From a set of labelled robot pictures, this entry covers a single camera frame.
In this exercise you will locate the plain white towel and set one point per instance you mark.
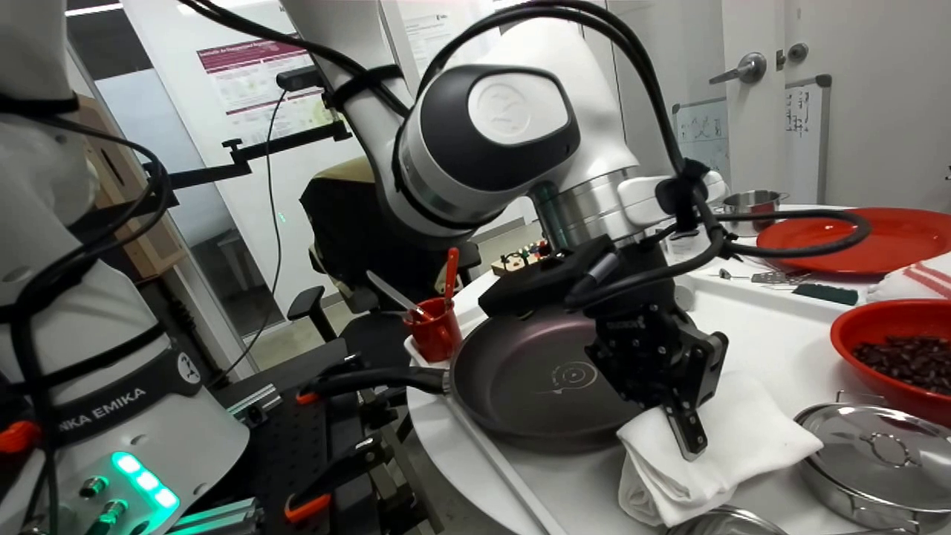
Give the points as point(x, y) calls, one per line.
point(744, 446)

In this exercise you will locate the black swivel chair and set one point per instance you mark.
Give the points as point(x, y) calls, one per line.
point(345, 227)

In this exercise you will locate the red striped white towel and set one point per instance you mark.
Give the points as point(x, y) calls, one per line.
point(923, 278)

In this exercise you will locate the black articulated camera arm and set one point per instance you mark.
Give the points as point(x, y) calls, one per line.
point(256, 148)

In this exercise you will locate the black frying pan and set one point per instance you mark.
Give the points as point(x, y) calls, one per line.
point(537, 376)

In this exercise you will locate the red bowl of beans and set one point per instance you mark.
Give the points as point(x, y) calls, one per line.
point(903, 358)

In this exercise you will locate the black robot table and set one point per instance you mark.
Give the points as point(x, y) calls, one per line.
point(298, 446)

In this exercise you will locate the white poster maroon header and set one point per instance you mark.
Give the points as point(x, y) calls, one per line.
point(249, 74)

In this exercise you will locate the silver door lock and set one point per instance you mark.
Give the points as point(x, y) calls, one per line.
point(793, 53)

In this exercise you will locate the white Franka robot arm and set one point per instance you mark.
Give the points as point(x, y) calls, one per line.
point(478, 137)

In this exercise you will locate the deep steel bowl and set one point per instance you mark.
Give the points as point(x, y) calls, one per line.
point(763, 205)

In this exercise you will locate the white paper sheet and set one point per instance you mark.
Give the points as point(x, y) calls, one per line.
point(806, 129)

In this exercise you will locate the red plate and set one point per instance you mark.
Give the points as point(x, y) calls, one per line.
point(892, 233)

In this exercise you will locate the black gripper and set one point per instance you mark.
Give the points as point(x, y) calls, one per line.
point(654, 345)

